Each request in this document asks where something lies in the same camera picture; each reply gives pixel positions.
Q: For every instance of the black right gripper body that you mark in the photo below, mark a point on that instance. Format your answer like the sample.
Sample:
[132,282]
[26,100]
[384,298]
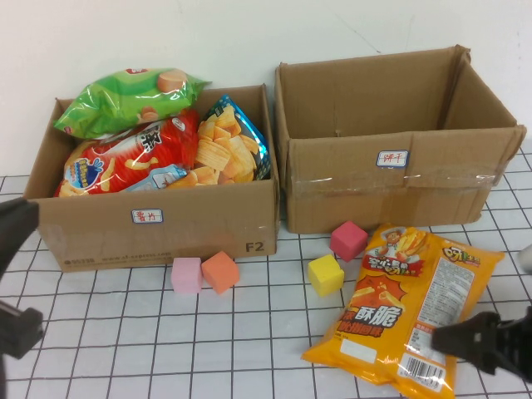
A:
[515,349]

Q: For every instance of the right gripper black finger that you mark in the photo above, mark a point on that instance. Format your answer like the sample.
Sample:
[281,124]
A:
[465,336]

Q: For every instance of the orange snack bag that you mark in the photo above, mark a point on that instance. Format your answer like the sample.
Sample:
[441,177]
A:
[386,291]

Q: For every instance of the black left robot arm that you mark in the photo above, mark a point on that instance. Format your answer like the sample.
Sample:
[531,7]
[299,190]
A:
[16,224]

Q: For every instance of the blue chips snack bag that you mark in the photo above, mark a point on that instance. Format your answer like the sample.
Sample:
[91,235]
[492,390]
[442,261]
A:
[224,149]

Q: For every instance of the red snack bag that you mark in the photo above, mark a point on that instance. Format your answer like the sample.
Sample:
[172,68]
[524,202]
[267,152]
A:
[124,162]

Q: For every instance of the green snack bag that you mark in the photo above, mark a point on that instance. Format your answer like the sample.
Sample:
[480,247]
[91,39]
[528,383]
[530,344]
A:
[124,99]

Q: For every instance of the magenta foam cube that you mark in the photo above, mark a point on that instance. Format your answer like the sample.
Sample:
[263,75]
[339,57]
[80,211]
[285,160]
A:
[348,241]

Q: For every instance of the yellow foam cube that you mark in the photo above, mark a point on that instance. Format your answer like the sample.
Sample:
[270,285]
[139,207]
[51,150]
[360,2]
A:
[326,276]

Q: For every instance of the cardboard box with clear tape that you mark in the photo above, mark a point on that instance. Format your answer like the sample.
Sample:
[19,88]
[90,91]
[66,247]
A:
[353,195]

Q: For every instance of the orange foam cube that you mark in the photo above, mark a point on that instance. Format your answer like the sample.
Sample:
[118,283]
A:
[220,272]

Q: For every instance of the light pink foam cube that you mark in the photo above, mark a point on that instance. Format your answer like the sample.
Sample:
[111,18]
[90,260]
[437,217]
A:
[187,276]

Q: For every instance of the cardboard box with F2 print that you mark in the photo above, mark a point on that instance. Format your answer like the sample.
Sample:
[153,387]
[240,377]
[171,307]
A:
[187,224]

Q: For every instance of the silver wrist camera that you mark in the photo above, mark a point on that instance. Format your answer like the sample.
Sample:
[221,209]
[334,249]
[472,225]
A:
[527,257]

